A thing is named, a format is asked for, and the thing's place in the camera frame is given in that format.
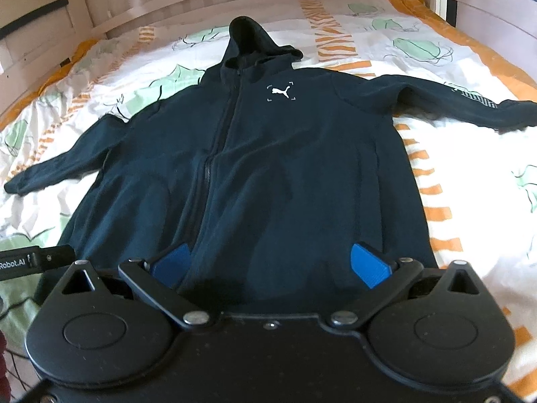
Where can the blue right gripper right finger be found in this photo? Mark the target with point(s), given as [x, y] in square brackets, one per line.
[387, 280]

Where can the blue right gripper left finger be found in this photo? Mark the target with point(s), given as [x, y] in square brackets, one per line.
[154, 283]

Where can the dark navy hooded jacket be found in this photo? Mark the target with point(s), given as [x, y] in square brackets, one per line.
[268, 173]

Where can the white leaf-pattern bed sheet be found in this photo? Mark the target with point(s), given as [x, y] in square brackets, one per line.
[478, 187]

